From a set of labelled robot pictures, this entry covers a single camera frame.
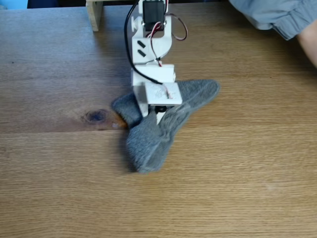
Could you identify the person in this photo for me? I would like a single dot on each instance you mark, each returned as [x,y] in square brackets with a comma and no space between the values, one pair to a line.
[272,12]

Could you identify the grey cleaning cloth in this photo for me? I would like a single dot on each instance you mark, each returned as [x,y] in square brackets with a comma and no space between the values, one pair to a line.
[148,143]

